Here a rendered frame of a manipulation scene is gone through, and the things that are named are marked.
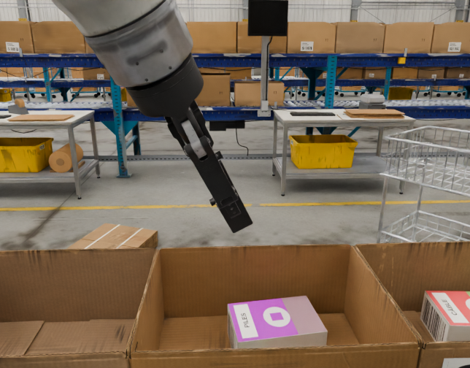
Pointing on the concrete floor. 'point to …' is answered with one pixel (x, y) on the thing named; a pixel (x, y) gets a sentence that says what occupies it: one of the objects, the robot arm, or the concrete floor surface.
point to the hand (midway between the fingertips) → (228, 198)
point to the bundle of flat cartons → (117, 238)
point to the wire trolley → (428, 181)
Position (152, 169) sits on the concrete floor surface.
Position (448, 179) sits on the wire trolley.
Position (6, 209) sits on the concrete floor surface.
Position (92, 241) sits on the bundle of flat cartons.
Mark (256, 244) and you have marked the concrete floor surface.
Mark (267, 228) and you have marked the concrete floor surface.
